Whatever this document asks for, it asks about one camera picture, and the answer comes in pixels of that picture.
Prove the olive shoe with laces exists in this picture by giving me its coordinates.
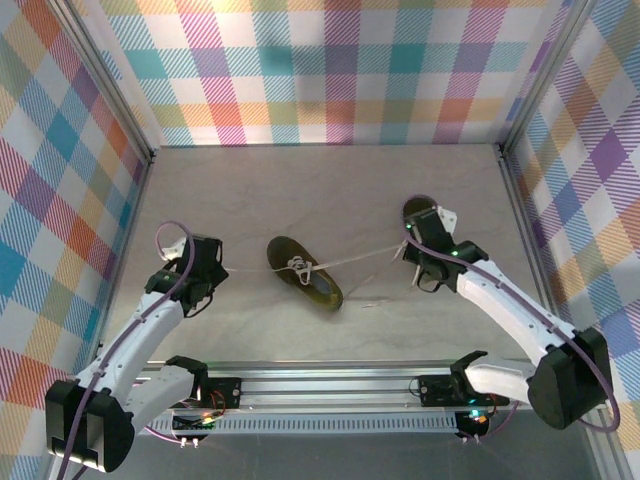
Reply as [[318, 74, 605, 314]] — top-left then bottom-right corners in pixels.
[[224, 241, 409, 287]]

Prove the small electronics board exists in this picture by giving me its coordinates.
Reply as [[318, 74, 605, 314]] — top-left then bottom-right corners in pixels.
[[172, 408, 221, 449], [457, 407, 494, 446]]

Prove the aluminium table edge rail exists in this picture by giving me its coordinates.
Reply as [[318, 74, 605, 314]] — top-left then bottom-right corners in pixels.
[[92, 152, 157, 361], [498, 147, 576, 334]]

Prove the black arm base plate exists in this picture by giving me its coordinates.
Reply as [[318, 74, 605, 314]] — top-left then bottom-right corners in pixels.
[[409, 374, 511, 409], [197, 377, 245, 411]]

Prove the long aluminium rail beam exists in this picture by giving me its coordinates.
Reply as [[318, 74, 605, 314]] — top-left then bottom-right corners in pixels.
[[130, 362, 539, 414]]

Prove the aluminium frame post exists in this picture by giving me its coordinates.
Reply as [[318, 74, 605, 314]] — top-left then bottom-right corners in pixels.
[[49, 0, 157, 166], [498, 0, 599, 162]]

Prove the grey slotted cable duct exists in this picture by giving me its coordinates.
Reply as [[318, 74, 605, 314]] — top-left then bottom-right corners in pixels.
[[144, 417, 461, 436]]

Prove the aluminium frame leg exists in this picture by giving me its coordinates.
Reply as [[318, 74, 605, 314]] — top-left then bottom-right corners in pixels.
[[584, 427, 625, 480]]

